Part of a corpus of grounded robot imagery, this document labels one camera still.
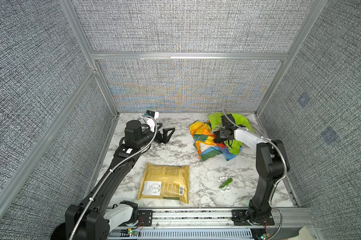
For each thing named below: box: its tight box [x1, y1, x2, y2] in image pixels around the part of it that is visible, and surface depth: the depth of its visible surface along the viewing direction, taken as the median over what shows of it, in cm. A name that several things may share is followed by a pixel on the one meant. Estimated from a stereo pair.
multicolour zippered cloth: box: [189, 120, 243, 162], surface depth 97 cm
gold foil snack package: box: [137, 162, 190, 205], surface depth 81 cm
